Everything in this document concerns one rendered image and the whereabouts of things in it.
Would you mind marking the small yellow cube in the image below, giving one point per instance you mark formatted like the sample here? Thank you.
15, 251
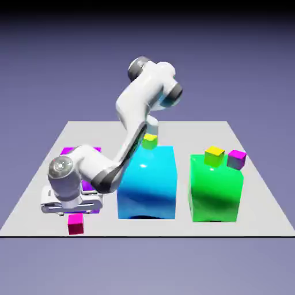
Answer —
214, 157

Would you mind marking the large purple box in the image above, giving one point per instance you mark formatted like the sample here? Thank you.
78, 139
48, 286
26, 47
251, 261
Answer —
88, 185

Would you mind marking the small magenta cube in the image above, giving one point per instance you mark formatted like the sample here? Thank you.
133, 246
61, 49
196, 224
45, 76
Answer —
75, 227

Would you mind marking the small purple cube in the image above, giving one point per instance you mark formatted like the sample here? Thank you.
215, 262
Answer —
236, 161

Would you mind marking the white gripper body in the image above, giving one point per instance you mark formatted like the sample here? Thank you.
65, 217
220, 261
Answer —
92, 204

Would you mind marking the small yellow-green cube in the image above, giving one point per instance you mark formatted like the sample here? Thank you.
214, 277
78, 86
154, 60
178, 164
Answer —
149, 141

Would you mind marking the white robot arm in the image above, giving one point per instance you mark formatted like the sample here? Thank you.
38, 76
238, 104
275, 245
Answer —
136, 101

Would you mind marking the large cyan box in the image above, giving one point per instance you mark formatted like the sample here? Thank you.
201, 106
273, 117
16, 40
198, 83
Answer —
149, 179

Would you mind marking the large green box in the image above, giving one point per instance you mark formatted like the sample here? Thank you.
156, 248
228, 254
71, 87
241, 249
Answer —
214, 196

